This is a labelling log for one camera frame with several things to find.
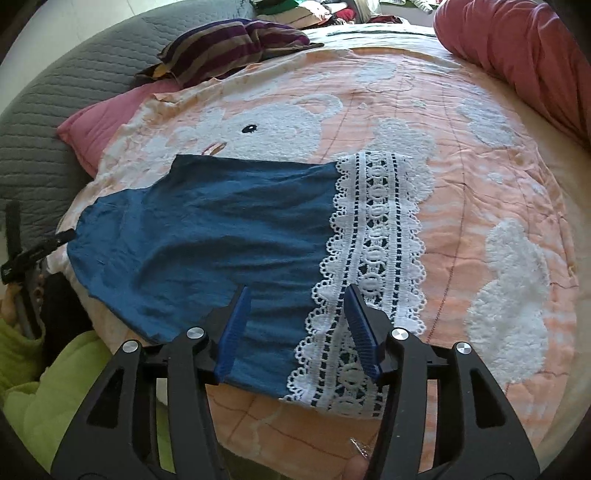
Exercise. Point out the peach printed rabbit blanket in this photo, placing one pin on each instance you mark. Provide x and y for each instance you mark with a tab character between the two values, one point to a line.
461	207

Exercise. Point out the pink pillow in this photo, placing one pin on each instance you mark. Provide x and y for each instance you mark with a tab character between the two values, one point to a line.
99	127

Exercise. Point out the pile of clothes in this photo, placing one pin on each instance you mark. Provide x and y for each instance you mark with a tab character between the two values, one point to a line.
332	11

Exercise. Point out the person's green jacket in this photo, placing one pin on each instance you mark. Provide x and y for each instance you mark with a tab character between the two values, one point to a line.
83	392

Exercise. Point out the grey quilted headboard cover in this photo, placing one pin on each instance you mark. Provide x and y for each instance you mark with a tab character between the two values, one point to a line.
69	83

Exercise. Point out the red rolled quilt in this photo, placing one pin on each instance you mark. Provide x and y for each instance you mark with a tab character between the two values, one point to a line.
517	50

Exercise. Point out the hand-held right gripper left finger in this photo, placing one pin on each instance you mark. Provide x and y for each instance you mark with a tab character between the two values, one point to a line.
234	332

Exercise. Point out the white bed sheet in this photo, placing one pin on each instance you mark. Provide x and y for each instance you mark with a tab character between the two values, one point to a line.
383	34

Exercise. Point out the blue pants with white lace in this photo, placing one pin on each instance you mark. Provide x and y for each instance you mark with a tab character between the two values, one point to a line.
207	240

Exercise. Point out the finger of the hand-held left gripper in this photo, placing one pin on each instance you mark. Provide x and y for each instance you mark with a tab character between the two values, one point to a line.
13	226
41	251

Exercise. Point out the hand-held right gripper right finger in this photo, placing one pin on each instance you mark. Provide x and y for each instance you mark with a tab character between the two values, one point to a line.
362	332

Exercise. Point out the purple striped pillow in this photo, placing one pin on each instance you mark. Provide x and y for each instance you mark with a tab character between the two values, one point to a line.
231	46

